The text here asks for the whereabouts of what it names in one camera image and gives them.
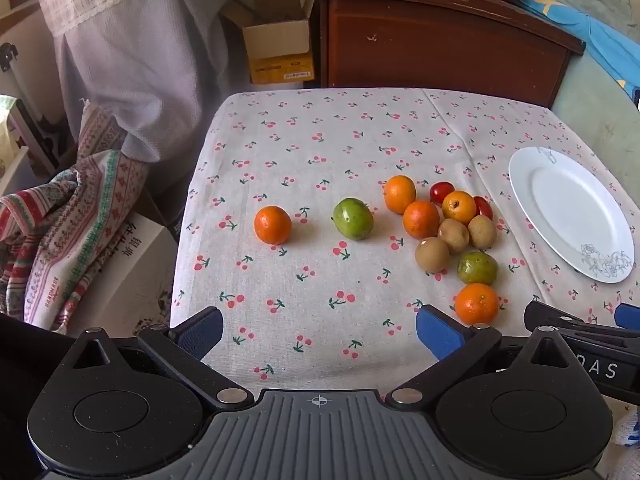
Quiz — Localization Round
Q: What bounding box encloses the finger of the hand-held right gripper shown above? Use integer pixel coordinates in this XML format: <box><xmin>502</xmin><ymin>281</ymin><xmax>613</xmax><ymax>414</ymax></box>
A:
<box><xmin>614</xmin><ymin>303</ymin><xmax>640</xmax><ymax>330</ymax></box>
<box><xmin>523</xmin><ymin>300</ymin><xmax>640</xmax><ymax>350</ymax></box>

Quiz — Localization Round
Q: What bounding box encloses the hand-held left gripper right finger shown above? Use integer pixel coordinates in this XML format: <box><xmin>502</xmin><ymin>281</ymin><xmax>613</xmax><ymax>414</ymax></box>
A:
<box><xmin>384</xmin><ymin>305</ymin><xmax>598</xmax><ymax>408</ymax></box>

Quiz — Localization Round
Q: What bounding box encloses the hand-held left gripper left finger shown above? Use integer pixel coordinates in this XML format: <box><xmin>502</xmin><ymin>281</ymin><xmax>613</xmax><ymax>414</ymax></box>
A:
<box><xmin>45</xmin><ymin>306</ymin><xmax>255</xmax><ymax>409</ymax></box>

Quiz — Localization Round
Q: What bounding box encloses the green jujube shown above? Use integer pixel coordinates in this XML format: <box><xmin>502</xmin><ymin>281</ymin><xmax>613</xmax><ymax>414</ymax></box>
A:
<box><xmin>332</xmin><ymin>198</ymin><xmax>375</xmax><ymax>240</ymax></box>
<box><xmin>457</xmin><ymin>251</ymin><xmax>499</xmax><ymax>285</ymax></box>

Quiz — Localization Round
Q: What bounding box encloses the brown kiwi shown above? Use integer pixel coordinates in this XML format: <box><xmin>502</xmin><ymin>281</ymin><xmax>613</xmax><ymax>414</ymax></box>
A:
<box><xmin>468</xmin><ymin>214</ymin><xmax>498</xmax><ymax>250</ymax></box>
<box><xmin>415</xmin><ymin>237</ymin><xmax>451</xmax><ymax>274</ymax></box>
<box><xmin>438</xmin><ymin>218</ymin><xmax>470</xmax><ymax>254</ymax></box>

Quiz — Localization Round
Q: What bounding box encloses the white plate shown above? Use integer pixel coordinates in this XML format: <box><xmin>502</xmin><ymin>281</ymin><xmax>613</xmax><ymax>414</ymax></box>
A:
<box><xmin>508</xmin><ymin>147</ymin><xmax>636</xmax><ymax>286</ymax></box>

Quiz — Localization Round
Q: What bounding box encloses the mandarin orange with dark spot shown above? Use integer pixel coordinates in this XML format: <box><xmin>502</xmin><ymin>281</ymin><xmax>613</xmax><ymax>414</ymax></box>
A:
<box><xmin>442</xmin><ymin>190</ymin><xmax>477</xmax><ymax>226</ymax></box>

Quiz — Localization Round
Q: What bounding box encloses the blue white woven cloth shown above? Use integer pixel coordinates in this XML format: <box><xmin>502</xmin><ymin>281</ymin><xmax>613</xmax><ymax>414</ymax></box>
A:
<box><xmin>611</xmin><ymin>402</ymin><xmax>640</xmax><ymax>447</ymax></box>

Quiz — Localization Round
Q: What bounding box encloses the white printed carton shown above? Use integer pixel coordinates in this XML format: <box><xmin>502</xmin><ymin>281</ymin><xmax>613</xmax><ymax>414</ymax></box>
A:
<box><xmin>70</xmin><ymin>210</ymin><xmax>178</xmax><ymax>338</ymax></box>

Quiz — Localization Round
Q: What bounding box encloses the patterned striped blanket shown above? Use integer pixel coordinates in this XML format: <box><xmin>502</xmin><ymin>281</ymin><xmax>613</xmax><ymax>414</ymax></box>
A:
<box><xmin>0</xmin><ymin>105</ymin><xmax>151</xmax><ymax>335</ymax></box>

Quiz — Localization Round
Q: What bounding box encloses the green bed sheet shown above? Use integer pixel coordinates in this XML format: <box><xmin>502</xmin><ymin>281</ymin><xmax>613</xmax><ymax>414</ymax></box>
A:
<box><xmin>550</xmin><ymin>55</ymin><xmax>640</xmax><ymax>161</ymax></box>

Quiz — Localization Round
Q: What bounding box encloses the lilac curtain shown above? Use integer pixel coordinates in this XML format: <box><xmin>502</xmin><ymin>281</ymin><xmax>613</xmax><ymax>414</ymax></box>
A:
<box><xmin>32</xmin><ymin>0</ymin><xmax>331</xmax><ymax>163</ymax></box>

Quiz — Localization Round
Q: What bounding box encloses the dark wooden cabinet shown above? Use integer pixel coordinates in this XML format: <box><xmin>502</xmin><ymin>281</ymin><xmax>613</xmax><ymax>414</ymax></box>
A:
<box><xmin>305</xmin><ymin>0</ymin><xmax>587</xmax><ymax>108</ymax></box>

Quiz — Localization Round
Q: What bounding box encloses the open cardboard box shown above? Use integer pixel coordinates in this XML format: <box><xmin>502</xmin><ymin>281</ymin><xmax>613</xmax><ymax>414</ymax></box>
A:
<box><xmin>220</xmin><ymin>0</ymin><xmax>316</xmax><ymax>85</ymax></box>

